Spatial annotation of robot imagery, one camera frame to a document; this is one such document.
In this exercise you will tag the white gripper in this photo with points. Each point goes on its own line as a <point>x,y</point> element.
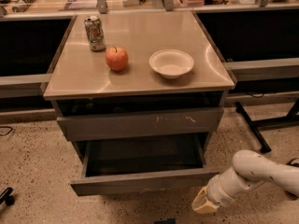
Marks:
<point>217,191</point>

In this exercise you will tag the grey drawer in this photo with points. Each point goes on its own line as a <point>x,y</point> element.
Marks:
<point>135,124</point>
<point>142,164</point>

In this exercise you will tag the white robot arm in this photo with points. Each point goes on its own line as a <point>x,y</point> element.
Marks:
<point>249,171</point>

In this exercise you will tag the grey top drawer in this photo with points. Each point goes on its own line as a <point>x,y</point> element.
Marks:
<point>135,124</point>

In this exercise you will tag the grey drawer cabinet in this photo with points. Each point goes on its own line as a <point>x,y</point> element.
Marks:
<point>82,84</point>

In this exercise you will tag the black metal stand base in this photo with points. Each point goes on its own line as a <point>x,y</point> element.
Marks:
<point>290,119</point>

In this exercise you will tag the white paper bowl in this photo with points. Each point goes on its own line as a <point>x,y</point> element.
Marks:
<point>171,63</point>

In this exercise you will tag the red apple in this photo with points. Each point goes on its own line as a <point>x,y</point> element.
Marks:
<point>117,58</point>

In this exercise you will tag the black chair caster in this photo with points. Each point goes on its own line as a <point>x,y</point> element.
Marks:
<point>6,197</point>

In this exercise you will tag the crushed green soda can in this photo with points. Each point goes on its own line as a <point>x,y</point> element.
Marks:
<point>95,33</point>

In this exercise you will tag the black coiled tool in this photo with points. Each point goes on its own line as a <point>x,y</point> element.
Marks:
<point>22,5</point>

